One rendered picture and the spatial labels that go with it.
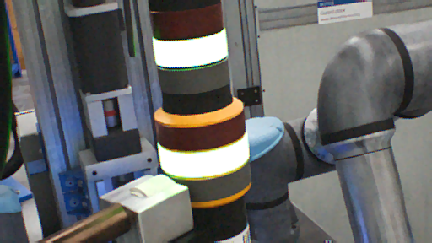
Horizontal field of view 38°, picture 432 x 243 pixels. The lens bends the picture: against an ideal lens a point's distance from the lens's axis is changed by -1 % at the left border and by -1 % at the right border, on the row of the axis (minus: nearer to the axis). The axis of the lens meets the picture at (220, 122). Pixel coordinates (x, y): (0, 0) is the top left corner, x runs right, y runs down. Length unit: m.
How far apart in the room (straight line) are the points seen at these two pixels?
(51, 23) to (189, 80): 0.92
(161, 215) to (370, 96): 0.54
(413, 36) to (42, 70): 0.68
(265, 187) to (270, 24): 1.08
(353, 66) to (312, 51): 1.45
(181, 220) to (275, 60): 1.93
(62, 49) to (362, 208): 0.65
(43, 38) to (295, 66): 1.21
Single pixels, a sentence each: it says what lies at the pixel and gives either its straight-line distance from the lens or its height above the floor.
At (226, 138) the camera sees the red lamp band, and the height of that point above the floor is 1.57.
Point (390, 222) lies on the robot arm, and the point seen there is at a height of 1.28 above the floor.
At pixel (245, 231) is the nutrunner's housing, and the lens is 0.32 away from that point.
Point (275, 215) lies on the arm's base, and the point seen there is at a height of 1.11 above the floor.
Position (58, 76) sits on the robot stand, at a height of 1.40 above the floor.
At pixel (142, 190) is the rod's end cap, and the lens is 0.29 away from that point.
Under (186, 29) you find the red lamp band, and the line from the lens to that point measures 0.28.
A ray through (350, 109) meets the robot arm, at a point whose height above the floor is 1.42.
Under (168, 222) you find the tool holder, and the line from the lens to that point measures 0.29.
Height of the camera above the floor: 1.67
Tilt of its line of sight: 19 degrees down
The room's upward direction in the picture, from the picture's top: 7 degrees counter-clockwise
